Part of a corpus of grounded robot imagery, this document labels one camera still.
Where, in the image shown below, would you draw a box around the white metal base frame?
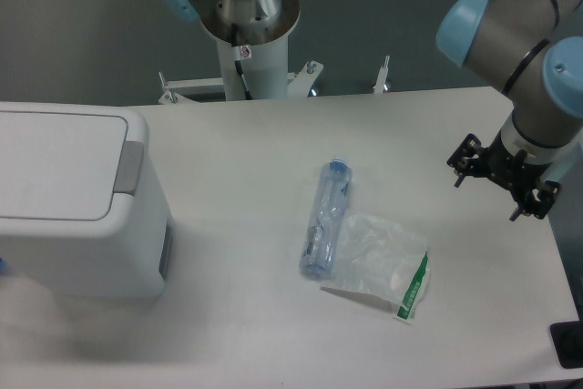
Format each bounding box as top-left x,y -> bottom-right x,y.
158,55 -> 392,105

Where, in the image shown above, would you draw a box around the white trash can lid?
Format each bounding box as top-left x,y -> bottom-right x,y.
1,111 -> 128,221

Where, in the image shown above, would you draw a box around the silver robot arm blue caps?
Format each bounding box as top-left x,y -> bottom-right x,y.
435,0 -> 582,219

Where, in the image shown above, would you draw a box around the black object at table edge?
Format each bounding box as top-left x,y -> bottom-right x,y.
549,321 -> 582,369

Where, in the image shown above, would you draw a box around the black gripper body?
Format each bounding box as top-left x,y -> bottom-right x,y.
486,145 -> 546,200

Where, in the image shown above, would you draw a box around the white trash can body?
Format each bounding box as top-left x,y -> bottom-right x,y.
1,102 -> 172,298

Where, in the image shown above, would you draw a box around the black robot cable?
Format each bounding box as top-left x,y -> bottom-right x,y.
230,24 -> 253,100

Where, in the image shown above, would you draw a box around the grey lid push button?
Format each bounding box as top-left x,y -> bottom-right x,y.
113,141 -> 145,195

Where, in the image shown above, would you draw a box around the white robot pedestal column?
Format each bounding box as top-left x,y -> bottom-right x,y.
216,37 -> 288,101

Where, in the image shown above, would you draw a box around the clear plastic water bottle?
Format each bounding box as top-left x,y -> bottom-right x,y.
299,159 -> 353,279

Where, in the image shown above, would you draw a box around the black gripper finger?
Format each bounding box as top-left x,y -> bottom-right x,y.
446,133 -> 490,188
509,179 -> 560,221

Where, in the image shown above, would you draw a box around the clear plastic bag green strip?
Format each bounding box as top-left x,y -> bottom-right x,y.
320,213 -> 431,324

